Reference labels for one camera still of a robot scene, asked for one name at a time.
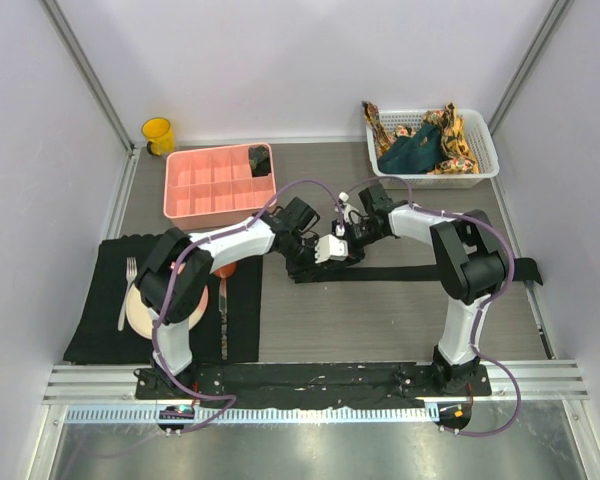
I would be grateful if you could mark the pink cream plate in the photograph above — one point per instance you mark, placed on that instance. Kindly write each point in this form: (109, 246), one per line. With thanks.
(139, 318)

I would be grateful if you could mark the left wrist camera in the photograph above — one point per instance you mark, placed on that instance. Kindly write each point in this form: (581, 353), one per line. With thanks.
(330, 247)

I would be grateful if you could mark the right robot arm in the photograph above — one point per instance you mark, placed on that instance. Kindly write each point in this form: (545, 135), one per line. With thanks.
(474, 264)

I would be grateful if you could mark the black placemat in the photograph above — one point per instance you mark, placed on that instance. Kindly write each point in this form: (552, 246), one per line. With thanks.
(98, 341)

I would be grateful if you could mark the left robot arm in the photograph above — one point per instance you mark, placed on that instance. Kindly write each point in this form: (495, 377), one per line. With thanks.
(173, 277)

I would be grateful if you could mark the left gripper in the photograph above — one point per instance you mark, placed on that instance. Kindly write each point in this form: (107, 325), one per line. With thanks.
(297, 271)

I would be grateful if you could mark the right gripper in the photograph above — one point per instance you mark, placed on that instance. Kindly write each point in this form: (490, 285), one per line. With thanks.
(355, 254)

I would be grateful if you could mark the rolled dark tie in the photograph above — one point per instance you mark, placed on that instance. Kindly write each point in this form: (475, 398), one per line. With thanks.
(259, 160)

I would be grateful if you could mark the white plastic basket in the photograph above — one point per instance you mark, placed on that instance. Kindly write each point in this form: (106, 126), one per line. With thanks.
(478, 137)

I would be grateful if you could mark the silver knife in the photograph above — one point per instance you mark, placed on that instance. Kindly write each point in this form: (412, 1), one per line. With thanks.
(223, 309)

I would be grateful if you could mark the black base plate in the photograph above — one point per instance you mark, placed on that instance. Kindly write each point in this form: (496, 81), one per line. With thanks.
(319, 386)

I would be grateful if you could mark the orange mug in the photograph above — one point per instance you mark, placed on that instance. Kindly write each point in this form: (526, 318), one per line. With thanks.
(226, 271)

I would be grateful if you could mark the black tie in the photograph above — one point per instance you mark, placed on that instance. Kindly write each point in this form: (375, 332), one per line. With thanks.
(526, 270)

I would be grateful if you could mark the silver fork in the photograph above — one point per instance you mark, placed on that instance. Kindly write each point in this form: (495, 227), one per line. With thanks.
(130, 275)

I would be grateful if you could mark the yellow cup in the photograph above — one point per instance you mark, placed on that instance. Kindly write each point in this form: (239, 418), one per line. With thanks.
(159, 136)

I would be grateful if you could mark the dark teal tie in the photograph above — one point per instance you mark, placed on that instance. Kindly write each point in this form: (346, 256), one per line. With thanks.
(413, 156)

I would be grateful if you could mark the orange floral tie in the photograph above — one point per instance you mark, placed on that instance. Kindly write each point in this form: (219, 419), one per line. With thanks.
(383, 138)

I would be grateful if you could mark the pink divided organizer box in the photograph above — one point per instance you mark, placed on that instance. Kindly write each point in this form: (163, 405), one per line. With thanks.
(212, 187)

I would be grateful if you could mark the yellow floral tie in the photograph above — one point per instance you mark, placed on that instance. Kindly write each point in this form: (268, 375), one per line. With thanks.
(457, 156)

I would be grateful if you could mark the slotted cable duct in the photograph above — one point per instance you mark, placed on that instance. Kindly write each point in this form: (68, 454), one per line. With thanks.
(164, 414)

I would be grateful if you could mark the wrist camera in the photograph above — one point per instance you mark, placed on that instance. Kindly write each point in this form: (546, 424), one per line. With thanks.
(348, 215)
(330, 247)

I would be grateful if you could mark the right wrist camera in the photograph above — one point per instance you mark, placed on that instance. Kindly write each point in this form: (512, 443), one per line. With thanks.
(348, 215)

